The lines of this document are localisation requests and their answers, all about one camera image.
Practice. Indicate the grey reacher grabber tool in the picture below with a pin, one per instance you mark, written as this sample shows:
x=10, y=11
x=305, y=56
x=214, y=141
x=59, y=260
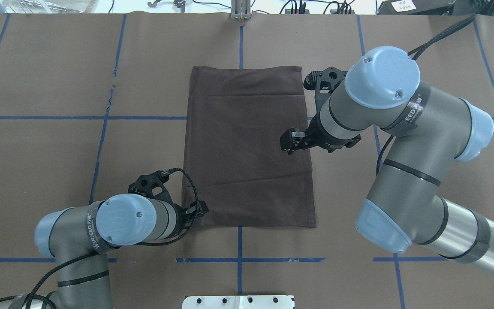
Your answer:
x=181, y=4

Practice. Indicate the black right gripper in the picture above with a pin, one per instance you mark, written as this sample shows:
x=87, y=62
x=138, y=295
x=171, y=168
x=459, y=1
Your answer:
x=315, y=136

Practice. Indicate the dark brown t-shirt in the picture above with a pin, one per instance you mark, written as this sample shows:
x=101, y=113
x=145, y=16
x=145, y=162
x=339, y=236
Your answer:
x=235, y=118

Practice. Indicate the aluminium frame post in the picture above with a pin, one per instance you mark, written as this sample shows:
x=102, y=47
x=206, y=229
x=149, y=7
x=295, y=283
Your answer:
x=241, y=9

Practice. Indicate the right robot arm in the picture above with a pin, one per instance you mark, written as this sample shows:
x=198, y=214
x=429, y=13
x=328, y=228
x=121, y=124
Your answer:
x=432, y=129

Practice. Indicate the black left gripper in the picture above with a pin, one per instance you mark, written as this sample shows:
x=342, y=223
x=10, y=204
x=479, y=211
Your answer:
x=185, y=211

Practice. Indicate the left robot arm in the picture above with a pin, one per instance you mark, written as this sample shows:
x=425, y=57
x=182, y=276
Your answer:
x=80, y=239

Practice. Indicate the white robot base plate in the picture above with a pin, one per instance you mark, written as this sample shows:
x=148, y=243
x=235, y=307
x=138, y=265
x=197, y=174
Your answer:
x=240, y=302

